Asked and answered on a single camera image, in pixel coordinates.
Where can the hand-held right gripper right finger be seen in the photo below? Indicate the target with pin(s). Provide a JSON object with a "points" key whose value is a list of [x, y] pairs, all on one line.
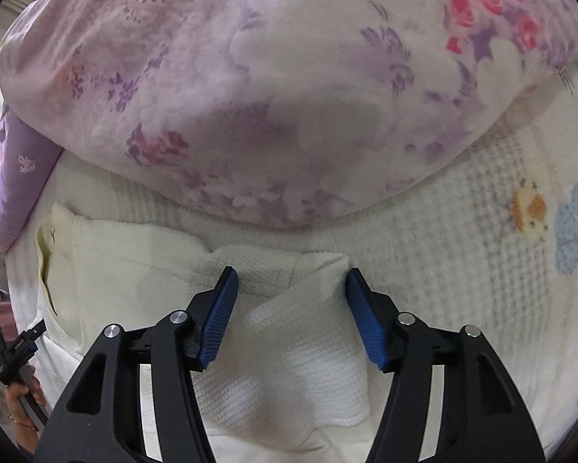
{"points": [[366, 328]]}

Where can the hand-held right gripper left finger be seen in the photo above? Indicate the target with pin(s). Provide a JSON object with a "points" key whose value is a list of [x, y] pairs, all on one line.
{"points": [[219, 320]]}

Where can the cream waffle knit garment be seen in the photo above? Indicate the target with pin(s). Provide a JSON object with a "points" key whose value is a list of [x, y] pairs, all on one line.
{"points": [[289, 352]]}

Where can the person's left hand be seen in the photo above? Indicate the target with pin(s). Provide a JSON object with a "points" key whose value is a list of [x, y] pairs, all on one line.
{"points": [[21, 407]]}

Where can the white waffle printed blanket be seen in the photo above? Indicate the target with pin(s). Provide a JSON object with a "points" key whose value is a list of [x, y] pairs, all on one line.
{"points": [[462, 260]]}

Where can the purple floral pillow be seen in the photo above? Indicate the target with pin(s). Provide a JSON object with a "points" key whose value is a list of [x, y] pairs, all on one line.
{"points": [[269, 82], [11, 183]]}

